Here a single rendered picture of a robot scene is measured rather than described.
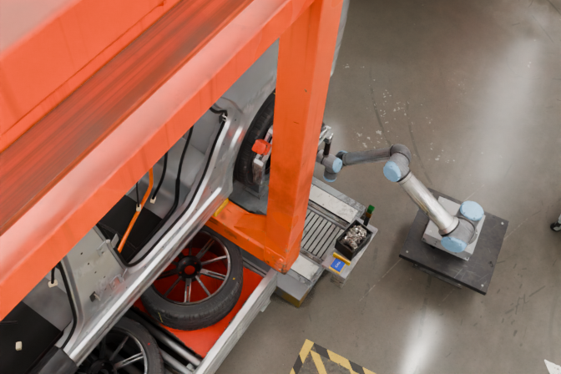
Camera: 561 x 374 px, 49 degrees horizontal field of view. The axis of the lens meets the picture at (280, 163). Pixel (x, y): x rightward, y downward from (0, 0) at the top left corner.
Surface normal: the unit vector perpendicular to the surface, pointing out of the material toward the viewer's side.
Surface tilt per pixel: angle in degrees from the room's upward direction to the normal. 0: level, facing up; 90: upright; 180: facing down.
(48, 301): 0
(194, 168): 7
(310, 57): 90
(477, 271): 0
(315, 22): 90
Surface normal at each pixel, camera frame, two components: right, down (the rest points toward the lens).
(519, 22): 0.05, -0.57
